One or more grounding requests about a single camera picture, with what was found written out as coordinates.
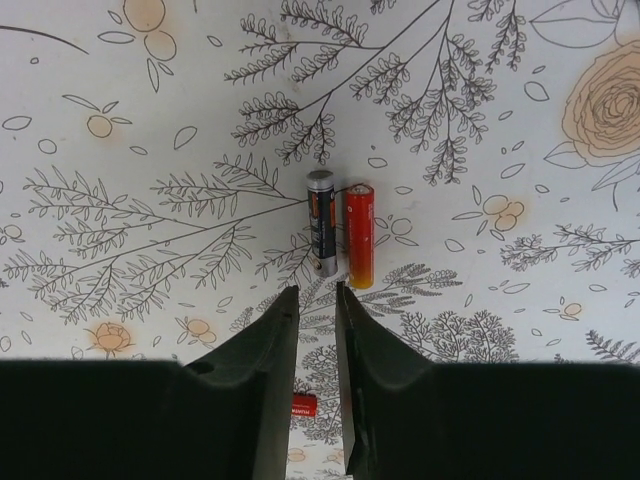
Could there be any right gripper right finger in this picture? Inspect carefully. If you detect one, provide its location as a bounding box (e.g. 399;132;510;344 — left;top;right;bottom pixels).
335;284;639;479

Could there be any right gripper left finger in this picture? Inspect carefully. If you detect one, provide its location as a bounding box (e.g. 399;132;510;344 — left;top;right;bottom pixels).
1;287;299;479

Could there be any orange black battery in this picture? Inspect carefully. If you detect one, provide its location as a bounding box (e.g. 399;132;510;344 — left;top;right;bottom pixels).
291;393;318;417

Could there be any red black battery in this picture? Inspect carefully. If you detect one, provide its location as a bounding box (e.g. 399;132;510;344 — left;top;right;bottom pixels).
346;184;375;290

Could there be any floral tablecloth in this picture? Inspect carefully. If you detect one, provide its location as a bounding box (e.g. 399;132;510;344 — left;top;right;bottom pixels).
1;1;639;479

